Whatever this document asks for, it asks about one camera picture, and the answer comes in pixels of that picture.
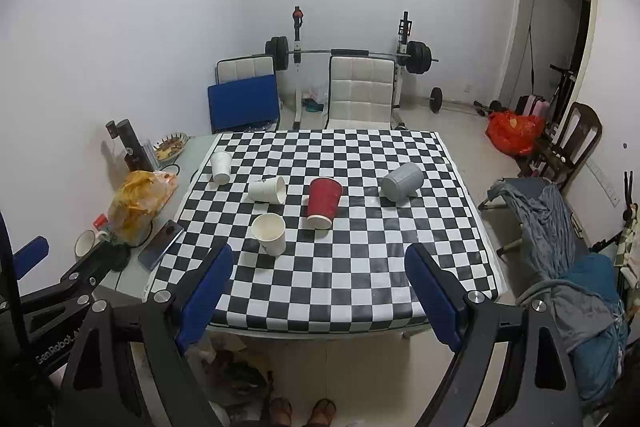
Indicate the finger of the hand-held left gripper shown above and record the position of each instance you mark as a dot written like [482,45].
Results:
[75,279]
[30,256]

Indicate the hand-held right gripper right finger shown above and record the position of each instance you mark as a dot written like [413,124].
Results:
[432,297]

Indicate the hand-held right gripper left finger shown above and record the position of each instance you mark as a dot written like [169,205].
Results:
[207,292]

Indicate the white paper cup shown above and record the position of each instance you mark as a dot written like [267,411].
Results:
[270,234]
[220,167]
[265,190]

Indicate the grey cup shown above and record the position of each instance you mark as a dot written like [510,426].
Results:
[400,181]

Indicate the red paper cup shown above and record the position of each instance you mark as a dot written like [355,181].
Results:
[322,204]

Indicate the white mug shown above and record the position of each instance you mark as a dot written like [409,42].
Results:
[86,243]

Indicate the small red container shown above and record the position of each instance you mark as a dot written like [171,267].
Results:
[101,221]

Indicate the dark smartphone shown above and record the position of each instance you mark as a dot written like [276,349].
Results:
[160,246]

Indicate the dark clutter pile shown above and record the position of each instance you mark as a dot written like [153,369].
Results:
[235,372]

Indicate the black white checkered tablecloth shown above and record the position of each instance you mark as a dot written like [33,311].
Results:
[350,257]

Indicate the yellow snack bag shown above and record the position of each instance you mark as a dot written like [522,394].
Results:
[137,204]

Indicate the grey garment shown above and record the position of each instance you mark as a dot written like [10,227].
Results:
[565,307]

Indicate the grey cloth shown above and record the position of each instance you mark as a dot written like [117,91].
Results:
[547,227]

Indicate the folding cot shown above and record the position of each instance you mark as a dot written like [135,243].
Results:
[520,192]

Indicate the person's left foot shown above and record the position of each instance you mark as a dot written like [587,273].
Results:
[281,413]

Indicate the person's foot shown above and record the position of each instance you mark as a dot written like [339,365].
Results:
[281,413]
[322,412]

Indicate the dark cylindrical bottle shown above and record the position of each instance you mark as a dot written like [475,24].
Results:
[131,144]

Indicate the plate of snacks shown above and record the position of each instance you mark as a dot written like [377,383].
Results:
[169,148]

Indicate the person's right foot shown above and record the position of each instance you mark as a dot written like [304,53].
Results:
[322,412]

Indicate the teal cloth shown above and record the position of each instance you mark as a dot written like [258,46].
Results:
[597,307]

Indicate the red plastic bag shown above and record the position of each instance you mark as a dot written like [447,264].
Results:
[512,132]

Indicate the blue board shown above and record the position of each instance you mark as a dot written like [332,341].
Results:
[244,103]

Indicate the black tripod stand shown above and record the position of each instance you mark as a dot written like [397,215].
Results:
[625,227]

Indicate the pink suitcase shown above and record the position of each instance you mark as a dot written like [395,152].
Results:
[531,105]

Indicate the white padded chair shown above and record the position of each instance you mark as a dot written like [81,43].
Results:
[245,67]
[360,92]

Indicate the dark wooden chair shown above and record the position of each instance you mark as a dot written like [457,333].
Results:
[582,132]

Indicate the white barbell rack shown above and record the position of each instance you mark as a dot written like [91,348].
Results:
[298,72]

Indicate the barbell with black plates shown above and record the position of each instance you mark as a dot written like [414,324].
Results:
[419,57]

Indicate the black scooter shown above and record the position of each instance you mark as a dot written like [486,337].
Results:
[561,92]

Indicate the white wall socket strip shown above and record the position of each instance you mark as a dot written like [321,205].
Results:
[602,182]

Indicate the door frame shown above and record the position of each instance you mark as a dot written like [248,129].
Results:
[520,22]

